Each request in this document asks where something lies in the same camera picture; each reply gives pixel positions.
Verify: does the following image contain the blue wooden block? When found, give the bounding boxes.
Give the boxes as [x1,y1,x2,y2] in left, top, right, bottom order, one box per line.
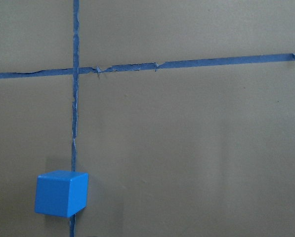
[35,170,88,218]

